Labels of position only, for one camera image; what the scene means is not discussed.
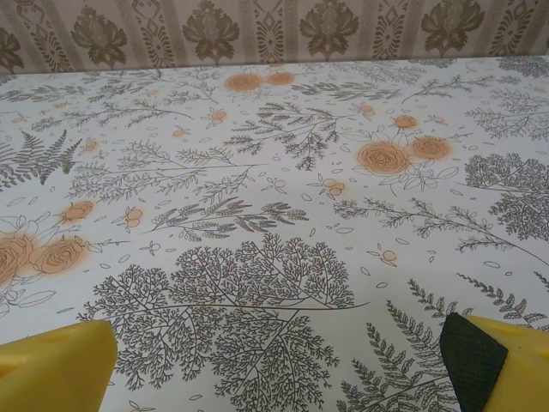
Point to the floral tablecloth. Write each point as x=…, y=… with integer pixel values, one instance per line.
x=274, y=171

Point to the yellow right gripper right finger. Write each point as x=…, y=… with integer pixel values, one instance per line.
x=506, y=369

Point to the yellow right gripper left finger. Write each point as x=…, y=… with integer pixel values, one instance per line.
x=56, y=369

